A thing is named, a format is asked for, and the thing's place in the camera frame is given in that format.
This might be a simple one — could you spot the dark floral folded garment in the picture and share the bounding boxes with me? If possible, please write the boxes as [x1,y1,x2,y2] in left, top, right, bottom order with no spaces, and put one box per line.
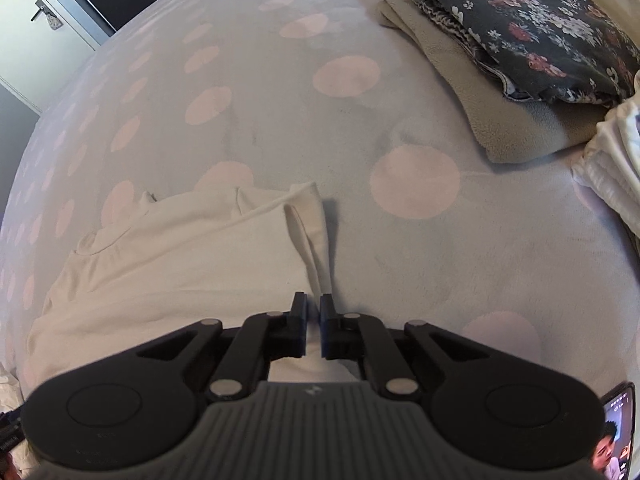
[390,0,640,107]

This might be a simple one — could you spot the white door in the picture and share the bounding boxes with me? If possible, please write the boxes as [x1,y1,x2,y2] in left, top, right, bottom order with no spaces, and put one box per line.
[0,0,115,116]

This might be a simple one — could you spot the black smartphone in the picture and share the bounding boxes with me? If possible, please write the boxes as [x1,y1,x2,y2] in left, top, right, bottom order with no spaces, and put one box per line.
[592,381,637,480]

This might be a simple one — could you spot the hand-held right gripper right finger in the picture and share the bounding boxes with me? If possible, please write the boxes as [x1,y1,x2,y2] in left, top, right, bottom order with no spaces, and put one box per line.
[320,294,488,401]

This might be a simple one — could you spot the beige folded fleece cloth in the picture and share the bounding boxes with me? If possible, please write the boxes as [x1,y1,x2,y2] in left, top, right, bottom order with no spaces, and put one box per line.
[361,0,608,164]

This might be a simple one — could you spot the grey pink-dotted bed blanket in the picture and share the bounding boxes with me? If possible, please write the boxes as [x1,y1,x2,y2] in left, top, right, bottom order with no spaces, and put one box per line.
[0,0,640,411]

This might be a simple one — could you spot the cream turtleneck garment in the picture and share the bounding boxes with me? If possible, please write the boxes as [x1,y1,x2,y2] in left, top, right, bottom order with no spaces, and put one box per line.
[22,181,361,391]

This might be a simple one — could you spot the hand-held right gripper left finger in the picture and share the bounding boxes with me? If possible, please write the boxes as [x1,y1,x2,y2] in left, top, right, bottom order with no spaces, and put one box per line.
[137,291,308,402]

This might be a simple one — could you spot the white folded clothes stack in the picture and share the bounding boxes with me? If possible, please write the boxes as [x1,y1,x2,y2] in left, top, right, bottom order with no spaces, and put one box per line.
[571,70,640,242]

